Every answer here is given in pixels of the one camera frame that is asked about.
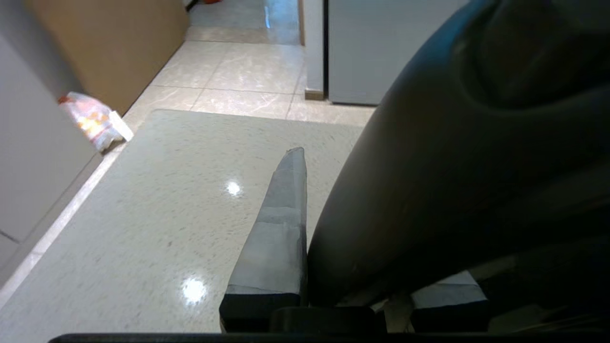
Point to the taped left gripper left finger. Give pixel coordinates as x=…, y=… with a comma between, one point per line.
x=279, y=238

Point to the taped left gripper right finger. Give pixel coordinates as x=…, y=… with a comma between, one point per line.
x=450, y=305

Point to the black electric kettle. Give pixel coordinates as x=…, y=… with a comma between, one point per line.
x=452, y=166

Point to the grey refrigerator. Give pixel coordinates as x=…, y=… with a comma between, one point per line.
x=381, y=47

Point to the printed white plastic bag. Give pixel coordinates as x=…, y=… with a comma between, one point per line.
x=95, y=119

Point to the wooden door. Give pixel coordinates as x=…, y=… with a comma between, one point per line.
x=114, y=43

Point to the tall white cabinet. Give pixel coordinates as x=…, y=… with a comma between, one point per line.
x=33, y=143

